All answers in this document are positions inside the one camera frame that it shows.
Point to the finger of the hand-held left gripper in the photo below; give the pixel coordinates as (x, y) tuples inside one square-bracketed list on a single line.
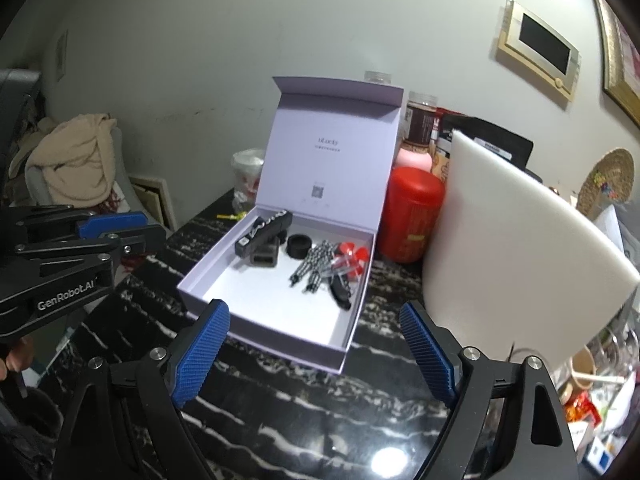
[(115, 224), (145, 240)]

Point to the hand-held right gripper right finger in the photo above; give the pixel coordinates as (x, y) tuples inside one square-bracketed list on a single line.
[(430, 355)]

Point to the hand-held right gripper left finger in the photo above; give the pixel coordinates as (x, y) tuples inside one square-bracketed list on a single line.
[(200, 355)]

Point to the white gift box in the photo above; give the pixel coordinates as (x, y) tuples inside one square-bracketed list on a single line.
[(280, 305)]

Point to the black hair claw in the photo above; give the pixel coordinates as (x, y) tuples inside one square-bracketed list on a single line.
[(340, 292)]

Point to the long black box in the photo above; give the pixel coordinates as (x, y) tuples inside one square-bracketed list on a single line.
[(262, 232)]

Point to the small red fan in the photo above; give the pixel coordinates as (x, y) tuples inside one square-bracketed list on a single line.
[(352, 255)]

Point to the clear plastic hair claw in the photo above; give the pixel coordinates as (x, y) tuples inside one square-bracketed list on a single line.
[(336, 267)]

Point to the black ribbon roll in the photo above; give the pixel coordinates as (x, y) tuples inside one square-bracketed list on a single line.
[(298, 247)]

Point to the person's left hand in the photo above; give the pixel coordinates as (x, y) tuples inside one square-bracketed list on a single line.
[(17, 355)]

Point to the red plaid scarf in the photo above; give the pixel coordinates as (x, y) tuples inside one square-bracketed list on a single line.
[(117, 200)]

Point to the grey chair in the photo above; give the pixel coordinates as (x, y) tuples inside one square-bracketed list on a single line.
[(124, 160)]

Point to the beige blanket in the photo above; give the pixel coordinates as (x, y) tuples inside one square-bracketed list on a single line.
[(70, 160)]

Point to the dark patterned cloth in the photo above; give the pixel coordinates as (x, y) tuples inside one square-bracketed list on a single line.
[(22, 160)]

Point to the white plastic bag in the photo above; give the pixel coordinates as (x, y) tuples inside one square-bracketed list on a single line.
[(247, 170)]

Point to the red canister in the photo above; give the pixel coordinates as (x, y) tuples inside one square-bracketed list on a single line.
[(410, 210)]

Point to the beige cup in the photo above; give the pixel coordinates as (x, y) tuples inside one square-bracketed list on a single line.
[(582, 365)]

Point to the red snack packet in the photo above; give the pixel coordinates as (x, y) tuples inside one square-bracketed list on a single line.
[(582, 407)]

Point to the beige labelled can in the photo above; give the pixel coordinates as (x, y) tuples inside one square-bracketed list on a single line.
[(442, 160)]

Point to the pink lidded container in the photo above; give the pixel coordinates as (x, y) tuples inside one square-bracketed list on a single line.
[(412, 159)]

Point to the black bag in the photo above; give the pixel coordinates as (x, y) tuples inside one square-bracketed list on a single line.
[(500, 142)]

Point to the brown jar with clear lid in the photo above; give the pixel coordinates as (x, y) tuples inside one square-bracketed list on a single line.
[(420, 122)]

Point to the woven straw fan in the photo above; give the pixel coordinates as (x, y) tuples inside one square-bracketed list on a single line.
[(612, 170)]

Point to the leaning cream frame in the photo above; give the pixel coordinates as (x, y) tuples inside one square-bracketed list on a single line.
[(160, 200)]

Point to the cream picture frame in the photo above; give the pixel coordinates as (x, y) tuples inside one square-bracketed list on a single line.
[(542, 42)]

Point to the gold picture frame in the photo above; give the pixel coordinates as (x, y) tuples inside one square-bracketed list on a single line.
[(625, 60)]

